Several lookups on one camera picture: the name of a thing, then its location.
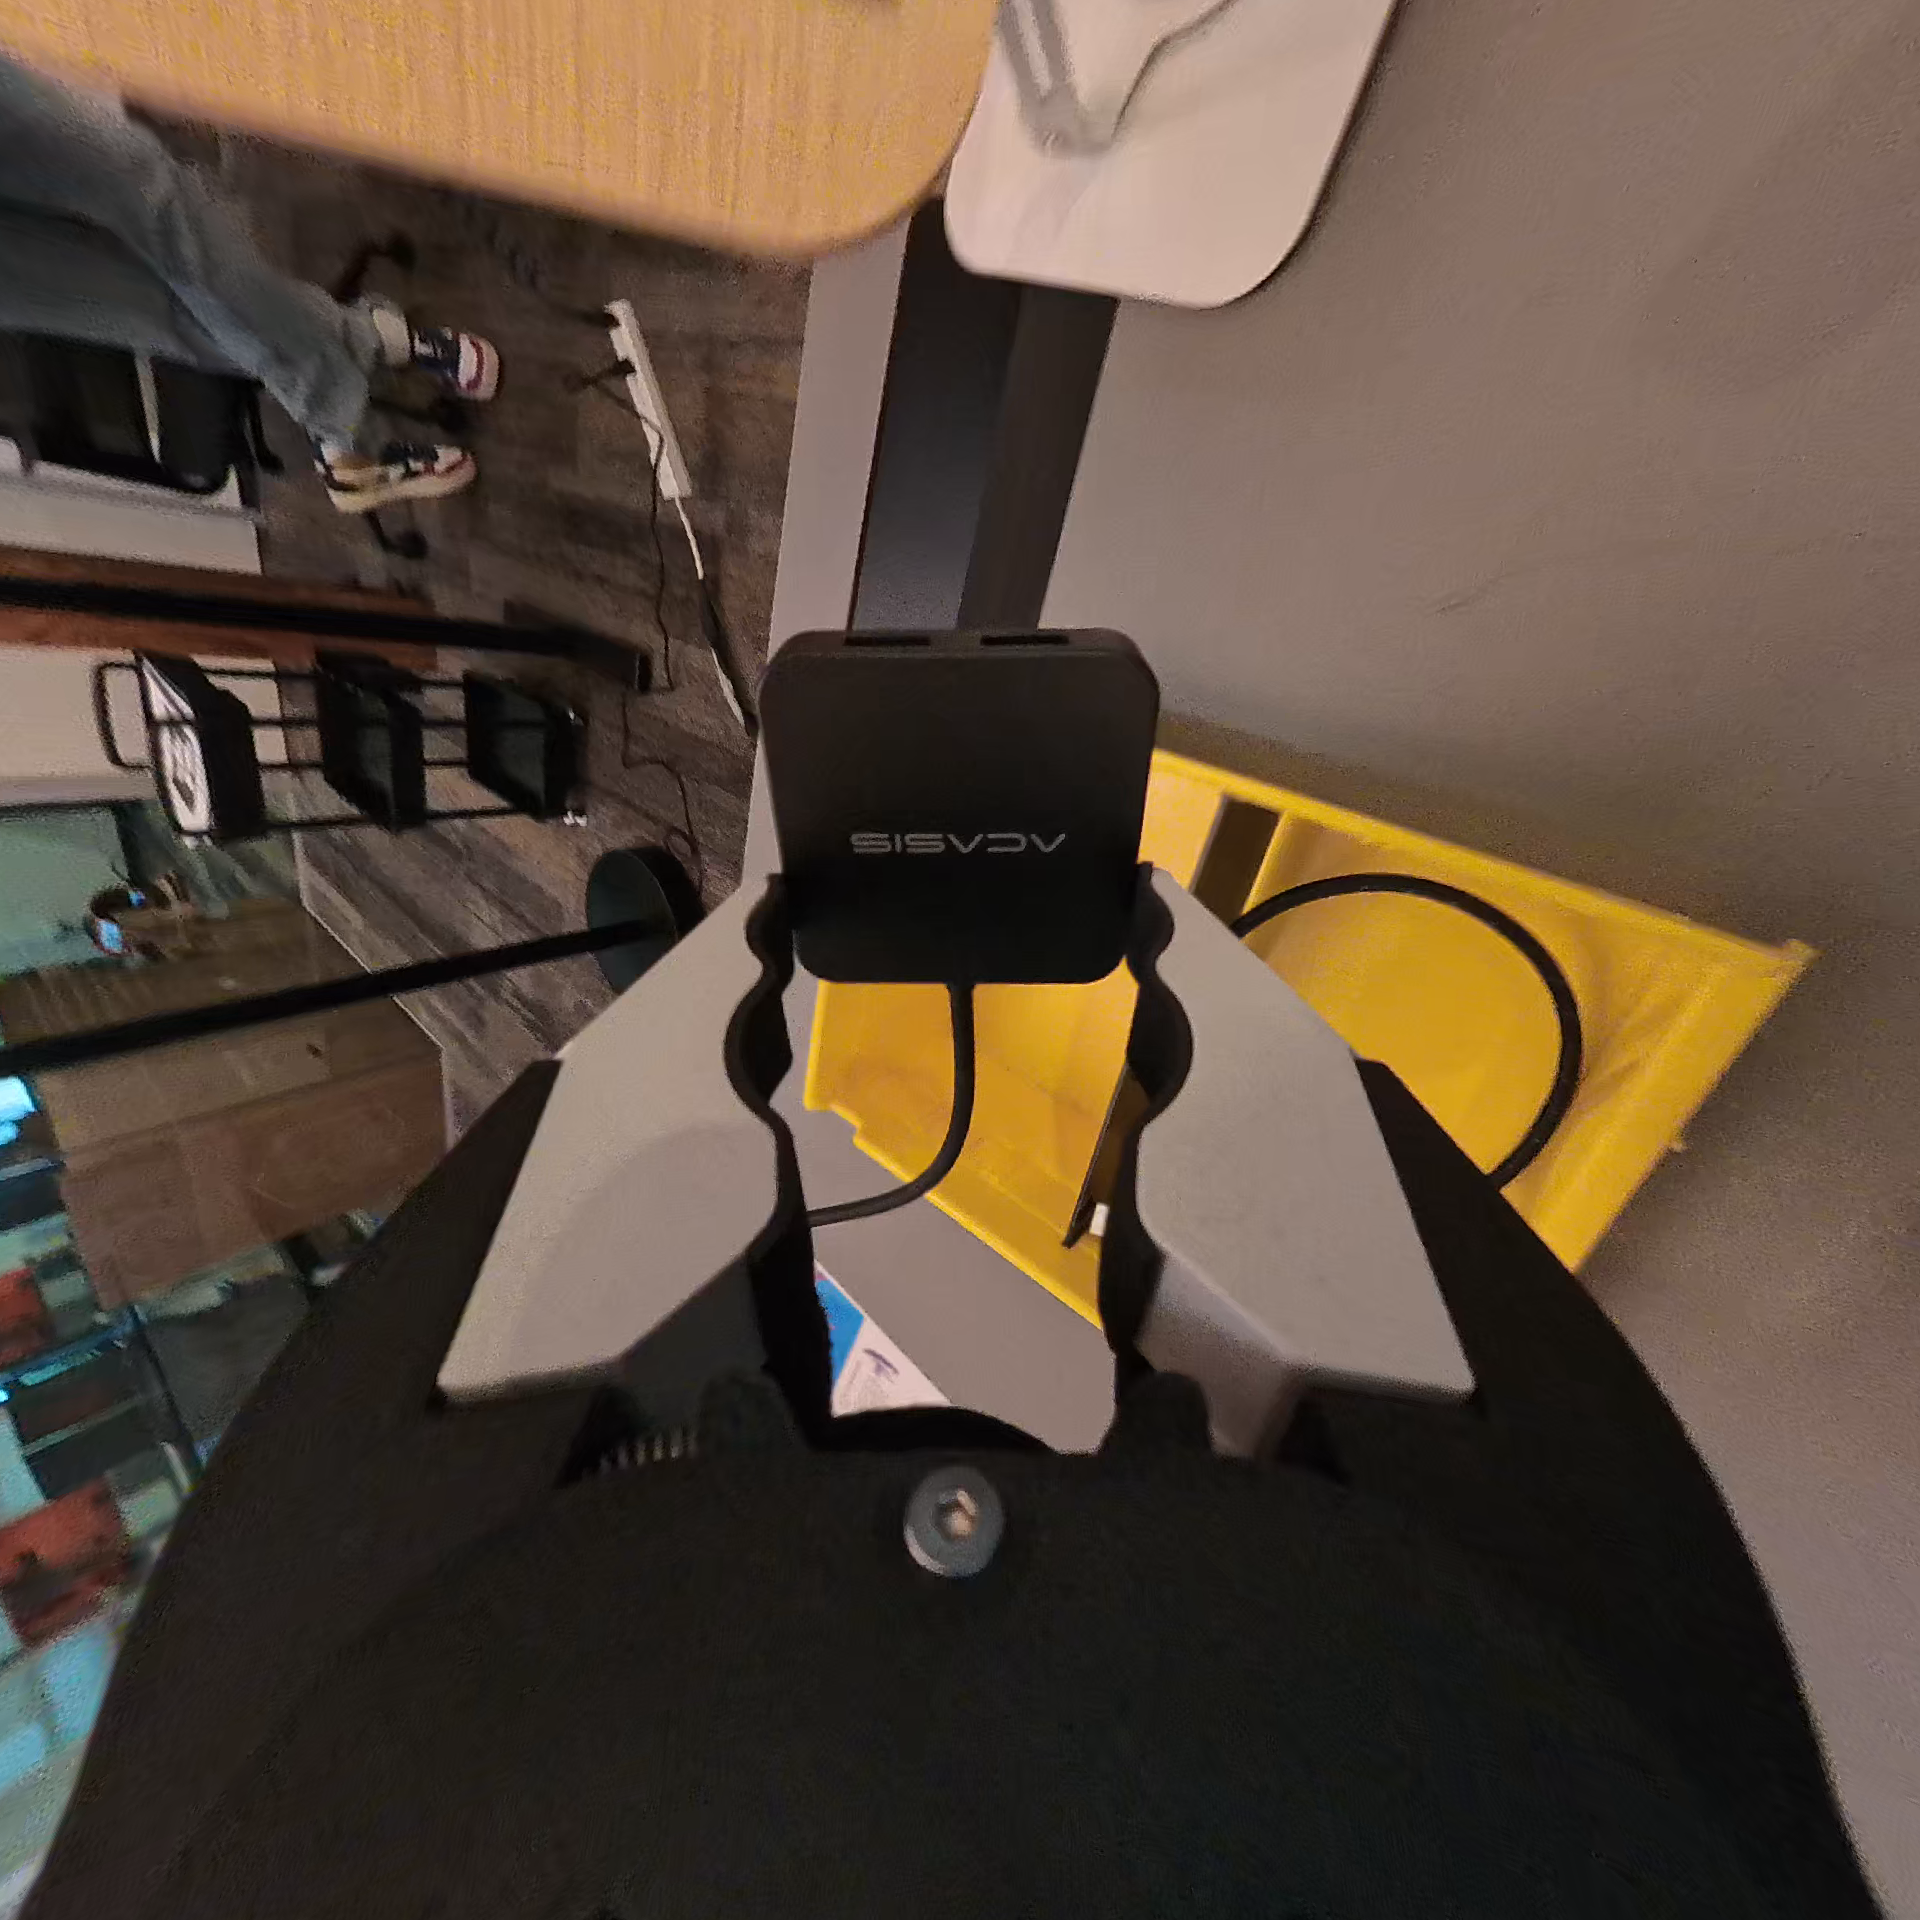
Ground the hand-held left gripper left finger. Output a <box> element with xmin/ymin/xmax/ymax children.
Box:
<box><xmin>435</xmin><ymin>876</ymin><xmax>822</xmax><ymax>1422</ymax></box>

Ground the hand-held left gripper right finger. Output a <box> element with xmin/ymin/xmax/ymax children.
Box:
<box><xmin>1102</xmin><ymin>862</ymin><xmax>1478</xmax><ymax>1452</ymax></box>

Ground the yellow plastic bin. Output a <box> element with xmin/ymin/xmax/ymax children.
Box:
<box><xmin>805</xmin><ymin>749</ymin><xmax>1820</xmax><ymax>1327</ymax></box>

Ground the black square usb hub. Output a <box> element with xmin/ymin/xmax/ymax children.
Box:
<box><xmin>757</xmin><ymin>626</ymin><xmax>1159</xmax><ymax>985</ymax></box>

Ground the white blue printed card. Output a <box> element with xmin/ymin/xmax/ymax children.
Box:
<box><xmin>811</xmin><ymin>1258</ymin><xmax>935</xmax><ymax>1419</ymax></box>

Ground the black pole with round base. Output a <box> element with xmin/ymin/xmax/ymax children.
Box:
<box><xmin>0</xmin><ymin>842</ymin><xmax>708</xmax><ymax>1081</ymax></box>

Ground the black metal rack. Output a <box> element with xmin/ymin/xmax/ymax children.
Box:
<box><xmin>91</xmin><ymin>645</ymin><xmax>592</xmax><ymax>840</ymax></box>

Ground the white power strip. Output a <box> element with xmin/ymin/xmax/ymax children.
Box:
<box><xmin>605</xmin><ymin>297</ymin><xmax>697</xmax><ymax>499</ymax></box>

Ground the light wooden table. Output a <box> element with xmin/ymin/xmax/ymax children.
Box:
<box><xmin>0</xmin><ymin>0</ymin><xmax>1003</xmax><ymax>269</ymax></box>

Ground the thin black cable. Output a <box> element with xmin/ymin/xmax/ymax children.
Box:
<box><xmin>1227</xmin><ymin>876</ymin><xmax>1586</xmax><ymax>1195</ymax></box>

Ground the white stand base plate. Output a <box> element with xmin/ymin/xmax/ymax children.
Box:
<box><xmin>945</xmin><ymin>0</ymin><xmax>1401</xmax><ymax>313</ymax></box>

